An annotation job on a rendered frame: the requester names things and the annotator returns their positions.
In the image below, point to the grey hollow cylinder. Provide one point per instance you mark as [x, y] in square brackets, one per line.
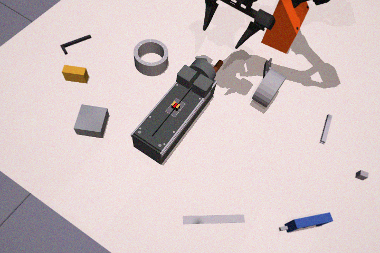
[268, 87]
[151, 46]

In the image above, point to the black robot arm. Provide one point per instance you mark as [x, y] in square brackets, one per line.
[295, 3]

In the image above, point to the black l-shaped bar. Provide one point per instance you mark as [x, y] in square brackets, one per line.
[63, 46]

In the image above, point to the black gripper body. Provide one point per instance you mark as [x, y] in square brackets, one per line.
[260, 17]

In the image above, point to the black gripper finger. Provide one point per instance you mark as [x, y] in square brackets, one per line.
[210, 9]
[252, 29]

